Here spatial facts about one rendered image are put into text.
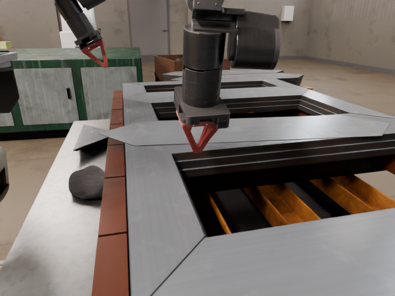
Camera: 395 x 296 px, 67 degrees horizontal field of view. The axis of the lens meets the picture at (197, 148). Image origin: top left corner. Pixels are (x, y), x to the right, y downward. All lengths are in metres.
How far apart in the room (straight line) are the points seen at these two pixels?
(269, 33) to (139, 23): 10.46
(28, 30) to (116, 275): 11.05
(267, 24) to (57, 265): 0.55
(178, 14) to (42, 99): 8.17
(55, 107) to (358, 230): 3.18
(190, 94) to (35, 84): 3.01
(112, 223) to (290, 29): 11.99
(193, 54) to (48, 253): 0.49
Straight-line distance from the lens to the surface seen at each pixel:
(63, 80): 3.32
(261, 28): 0.43
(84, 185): 0.86
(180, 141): 0.66
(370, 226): 0.44
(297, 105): 1.19
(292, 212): 0.78
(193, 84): 0.42
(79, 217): 0.78
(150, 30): 10.86
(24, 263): 0.69
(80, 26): 0.94
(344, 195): 0.84
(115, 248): 0.43
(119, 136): 0.71
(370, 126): 0.88
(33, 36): 11.30
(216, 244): 0.36
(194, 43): 0.40
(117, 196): 0.54
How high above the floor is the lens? 1.10
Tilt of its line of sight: 22 degrees down
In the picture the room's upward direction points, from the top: straight up
